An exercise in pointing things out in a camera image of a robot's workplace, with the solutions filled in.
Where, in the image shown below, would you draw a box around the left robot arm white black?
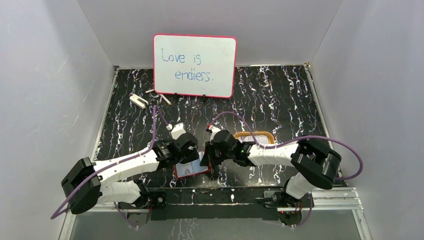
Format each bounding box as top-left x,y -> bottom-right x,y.
61,133 -> 199,215

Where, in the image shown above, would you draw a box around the white board eraser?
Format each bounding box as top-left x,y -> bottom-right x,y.
129,93 -> 149,110

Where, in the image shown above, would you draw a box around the white marker pen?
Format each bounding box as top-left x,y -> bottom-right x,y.
159,93 -> 172,106

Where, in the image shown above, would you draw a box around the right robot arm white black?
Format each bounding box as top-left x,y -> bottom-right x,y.
200,126 -> 342,207

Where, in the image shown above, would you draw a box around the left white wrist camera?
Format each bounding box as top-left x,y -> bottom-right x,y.
166,123 -> 186,140

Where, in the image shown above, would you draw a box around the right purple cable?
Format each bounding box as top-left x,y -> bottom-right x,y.
210,111 -> 364,228

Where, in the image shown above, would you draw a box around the red leather card holder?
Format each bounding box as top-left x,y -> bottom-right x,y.
173,152 -> 211,179

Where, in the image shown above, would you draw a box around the tan oval card tray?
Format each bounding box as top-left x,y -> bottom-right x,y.
233,131 -> 275,144

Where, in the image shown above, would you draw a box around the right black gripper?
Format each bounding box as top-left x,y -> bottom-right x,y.
200,141 -> 234,168

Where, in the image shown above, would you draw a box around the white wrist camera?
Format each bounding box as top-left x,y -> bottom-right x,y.
206,124 -> 221,134
166,123 -> 186,140

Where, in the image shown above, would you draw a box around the cards in tray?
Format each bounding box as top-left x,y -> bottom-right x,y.
240,134 -> 272,145

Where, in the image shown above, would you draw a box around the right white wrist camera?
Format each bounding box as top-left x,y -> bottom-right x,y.
206,124 -> 221,134

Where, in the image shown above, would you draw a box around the white board with red frame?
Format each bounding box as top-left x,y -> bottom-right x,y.
153,34 -> 238,99

